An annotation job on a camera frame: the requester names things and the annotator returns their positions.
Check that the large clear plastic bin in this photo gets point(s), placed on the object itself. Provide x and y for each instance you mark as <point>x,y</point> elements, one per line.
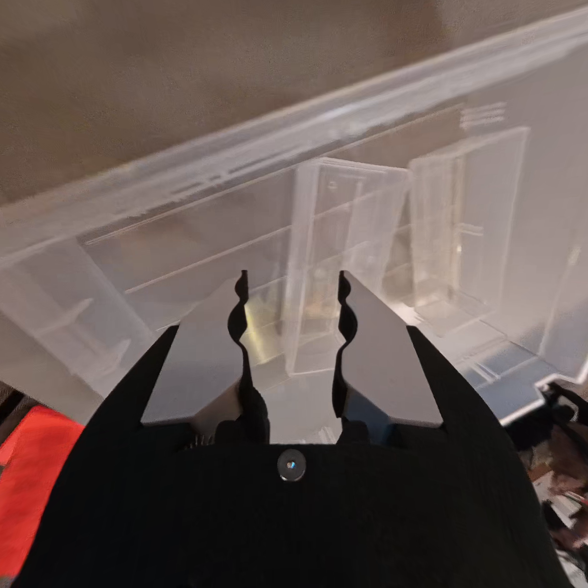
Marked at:
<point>183,206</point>

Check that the single clear plastic drawer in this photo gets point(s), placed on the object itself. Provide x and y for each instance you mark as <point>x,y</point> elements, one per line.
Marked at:
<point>482,206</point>
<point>330,229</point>

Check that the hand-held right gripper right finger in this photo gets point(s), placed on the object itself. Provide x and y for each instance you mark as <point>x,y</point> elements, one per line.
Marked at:
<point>390,367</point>

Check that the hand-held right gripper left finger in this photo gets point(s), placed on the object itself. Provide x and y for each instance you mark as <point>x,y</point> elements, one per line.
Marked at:
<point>193,367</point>

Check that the black object with red trim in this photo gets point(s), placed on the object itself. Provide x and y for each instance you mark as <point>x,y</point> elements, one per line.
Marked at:
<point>32,459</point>

